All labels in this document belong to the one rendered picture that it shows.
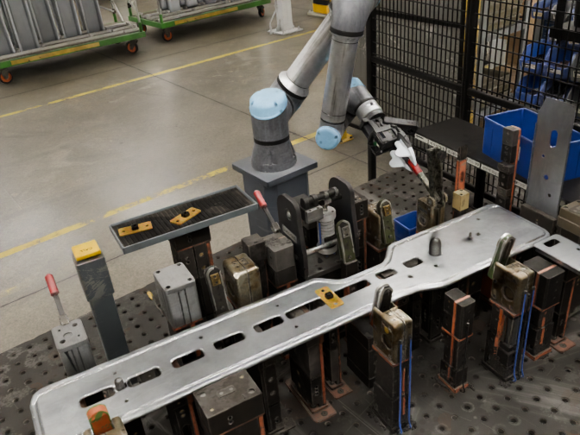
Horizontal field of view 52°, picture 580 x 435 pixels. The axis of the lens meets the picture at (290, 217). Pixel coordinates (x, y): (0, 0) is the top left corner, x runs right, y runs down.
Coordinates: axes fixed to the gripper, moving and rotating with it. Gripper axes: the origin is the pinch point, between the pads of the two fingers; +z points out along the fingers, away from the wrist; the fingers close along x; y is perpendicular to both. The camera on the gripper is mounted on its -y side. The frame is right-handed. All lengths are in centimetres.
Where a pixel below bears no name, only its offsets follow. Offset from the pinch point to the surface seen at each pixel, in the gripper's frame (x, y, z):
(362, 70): -161, -140, -169
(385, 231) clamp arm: -3.8, 19.0, 15.3
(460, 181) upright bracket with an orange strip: 0.9, -9.5, 11.2
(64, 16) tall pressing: -404, -11, -571
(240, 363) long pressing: 6, 75, 35
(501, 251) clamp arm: 17.0, 7.4, 39.5
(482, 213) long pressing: -2.8, -12.1, 21.9
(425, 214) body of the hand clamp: -5.7, 3.0, 14.2
